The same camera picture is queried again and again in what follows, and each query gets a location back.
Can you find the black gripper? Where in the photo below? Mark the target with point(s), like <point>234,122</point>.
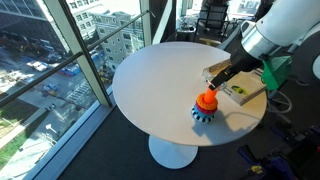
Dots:
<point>245,61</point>

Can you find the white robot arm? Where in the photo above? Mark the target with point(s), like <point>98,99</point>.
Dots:
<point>286,23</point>

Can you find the orange stacking stand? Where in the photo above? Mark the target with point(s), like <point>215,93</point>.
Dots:
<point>210,96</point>

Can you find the wooden tray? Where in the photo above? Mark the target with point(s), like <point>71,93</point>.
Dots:
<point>248,83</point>

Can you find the tan chair seat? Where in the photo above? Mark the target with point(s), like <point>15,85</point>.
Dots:
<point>209,41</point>

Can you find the black round bin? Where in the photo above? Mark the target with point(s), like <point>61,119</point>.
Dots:
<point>186,33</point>

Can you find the black office chair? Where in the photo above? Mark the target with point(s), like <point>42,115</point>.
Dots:
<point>213,13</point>

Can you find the dark equipment with blue clamps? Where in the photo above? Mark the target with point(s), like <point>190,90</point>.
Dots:
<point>280,166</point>

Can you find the grey building outside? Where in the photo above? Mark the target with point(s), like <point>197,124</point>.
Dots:
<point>116,40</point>

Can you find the green wrist camera box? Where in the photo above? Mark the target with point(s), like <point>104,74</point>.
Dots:
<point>276,71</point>

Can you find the white table pedestal base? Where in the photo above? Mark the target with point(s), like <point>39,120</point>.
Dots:
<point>173,153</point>

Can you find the grey window frame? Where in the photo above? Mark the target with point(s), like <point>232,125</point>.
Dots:
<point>83,63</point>

